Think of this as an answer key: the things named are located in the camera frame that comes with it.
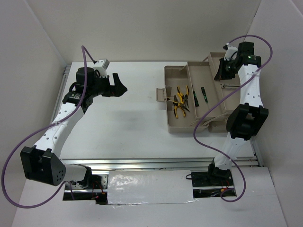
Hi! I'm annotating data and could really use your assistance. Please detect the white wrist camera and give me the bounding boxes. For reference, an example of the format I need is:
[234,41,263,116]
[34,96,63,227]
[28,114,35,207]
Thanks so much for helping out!
[93,59,110,78]
[223,43,238,61]

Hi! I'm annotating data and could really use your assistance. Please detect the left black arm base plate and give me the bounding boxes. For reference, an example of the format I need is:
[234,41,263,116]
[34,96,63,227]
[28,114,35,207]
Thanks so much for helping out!
[62,174,108,205]

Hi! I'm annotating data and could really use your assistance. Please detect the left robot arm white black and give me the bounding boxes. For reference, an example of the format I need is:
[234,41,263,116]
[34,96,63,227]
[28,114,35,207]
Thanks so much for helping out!
[20,67,127,189]

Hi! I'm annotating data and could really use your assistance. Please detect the silver foil sheet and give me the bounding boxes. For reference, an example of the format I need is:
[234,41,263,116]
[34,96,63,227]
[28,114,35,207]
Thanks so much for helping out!
[107,170,194,205]

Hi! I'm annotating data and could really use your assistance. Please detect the yellow needle nose pliers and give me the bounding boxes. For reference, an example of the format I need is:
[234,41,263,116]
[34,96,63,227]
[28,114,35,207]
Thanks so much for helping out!
[177,86,189,111]

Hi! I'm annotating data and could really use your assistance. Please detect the yellow long nose pliers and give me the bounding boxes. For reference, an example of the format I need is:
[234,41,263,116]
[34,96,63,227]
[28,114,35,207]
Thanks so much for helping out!
[166,95,186,119]

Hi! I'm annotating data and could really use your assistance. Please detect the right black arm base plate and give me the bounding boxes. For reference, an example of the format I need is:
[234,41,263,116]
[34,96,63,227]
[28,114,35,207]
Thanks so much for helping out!
[185,172,236,199]

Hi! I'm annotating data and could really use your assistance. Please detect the aluminium rail frame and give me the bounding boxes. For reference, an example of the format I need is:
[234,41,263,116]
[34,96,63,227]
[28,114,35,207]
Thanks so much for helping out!
[35,65,265,173]

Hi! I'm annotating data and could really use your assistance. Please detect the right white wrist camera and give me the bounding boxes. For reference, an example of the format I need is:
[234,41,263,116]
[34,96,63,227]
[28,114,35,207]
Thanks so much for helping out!
[223,43,238,61]

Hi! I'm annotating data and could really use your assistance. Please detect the short green black screwdriver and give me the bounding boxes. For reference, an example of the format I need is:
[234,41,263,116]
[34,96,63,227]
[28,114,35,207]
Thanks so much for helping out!
[200,87,208,103]

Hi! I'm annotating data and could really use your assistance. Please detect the silver folding utility knife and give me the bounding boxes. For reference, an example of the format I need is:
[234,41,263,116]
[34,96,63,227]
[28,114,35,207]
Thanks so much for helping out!
[220,83,239,89]

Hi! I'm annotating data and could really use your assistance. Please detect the yellow combination pliers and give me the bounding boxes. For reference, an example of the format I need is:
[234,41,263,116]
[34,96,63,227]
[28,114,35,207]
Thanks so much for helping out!
[183,85,189,108]

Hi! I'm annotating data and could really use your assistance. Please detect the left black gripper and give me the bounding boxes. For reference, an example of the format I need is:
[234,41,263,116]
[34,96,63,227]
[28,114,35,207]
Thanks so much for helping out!
[89,73,127,98]

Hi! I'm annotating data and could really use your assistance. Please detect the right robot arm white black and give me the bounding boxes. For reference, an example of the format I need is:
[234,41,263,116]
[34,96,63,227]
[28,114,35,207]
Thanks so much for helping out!
[206,42,268,185]

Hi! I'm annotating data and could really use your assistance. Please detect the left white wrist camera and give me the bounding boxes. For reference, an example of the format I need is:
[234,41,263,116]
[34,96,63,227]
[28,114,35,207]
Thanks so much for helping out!
[93,59,110,78]

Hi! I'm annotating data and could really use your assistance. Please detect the beige cantilever toolbox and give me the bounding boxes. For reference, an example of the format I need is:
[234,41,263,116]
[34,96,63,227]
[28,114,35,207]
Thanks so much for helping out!
[156,52,240,133]

